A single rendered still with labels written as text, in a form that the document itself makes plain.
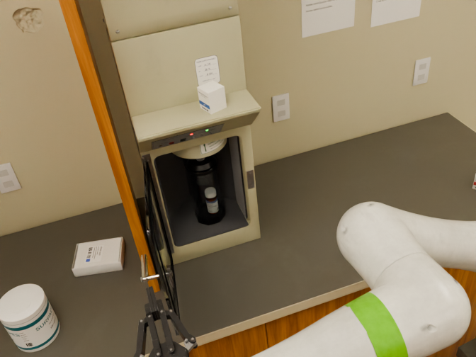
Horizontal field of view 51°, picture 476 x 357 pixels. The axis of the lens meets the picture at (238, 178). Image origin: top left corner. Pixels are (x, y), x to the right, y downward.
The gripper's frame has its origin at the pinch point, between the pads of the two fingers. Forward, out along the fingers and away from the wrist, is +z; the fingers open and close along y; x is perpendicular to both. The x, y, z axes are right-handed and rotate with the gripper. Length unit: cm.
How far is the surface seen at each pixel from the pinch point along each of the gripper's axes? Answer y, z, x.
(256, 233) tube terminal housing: -37, 44, 34
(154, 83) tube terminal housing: -15, 44, -28
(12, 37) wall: 20, 87, -33
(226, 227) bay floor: -27, 46, 29
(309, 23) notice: -77, 87, -16
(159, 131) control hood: -12.4, 33.2, -20.8
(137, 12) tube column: -15, 44, -47
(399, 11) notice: -114, 86, -13
